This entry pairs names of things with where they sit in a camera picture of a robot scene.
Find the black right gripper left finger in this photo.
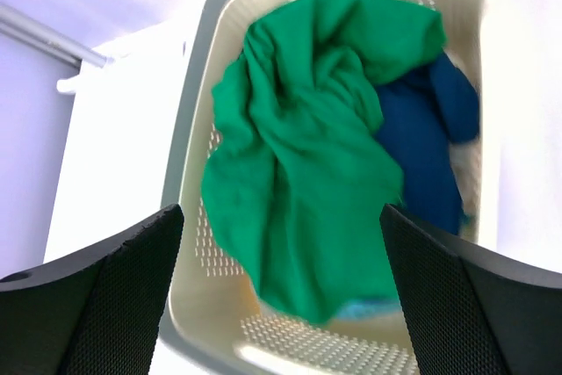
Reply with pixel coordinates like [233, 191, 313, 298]
[1, 205, 184, 374]

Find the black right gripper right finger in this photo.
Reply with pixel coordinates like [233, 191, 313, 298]
[380, 205, 561, 374]

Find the light blue t shirt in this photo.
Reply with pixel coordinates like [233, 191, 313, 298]
[335, 299, 400, 321]

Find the navy blue t shirt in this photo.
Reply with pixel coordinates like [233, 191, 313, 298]
[374, 52, 479, 234]

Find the green t shirt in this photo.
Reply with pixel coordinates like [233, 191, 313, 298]
[201, 0, 446, 324]

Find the white clothes rack base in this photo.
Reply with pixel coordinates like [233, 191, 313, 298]
[56, 37, 189, 96]

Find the cream plastic laundry basket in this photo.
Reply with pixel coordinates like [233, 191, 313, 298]
[160, 0, 483, 374]

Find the grey metal clothes rail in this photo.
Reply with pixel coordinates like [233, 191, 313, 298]
[1, 3, 112, 69]

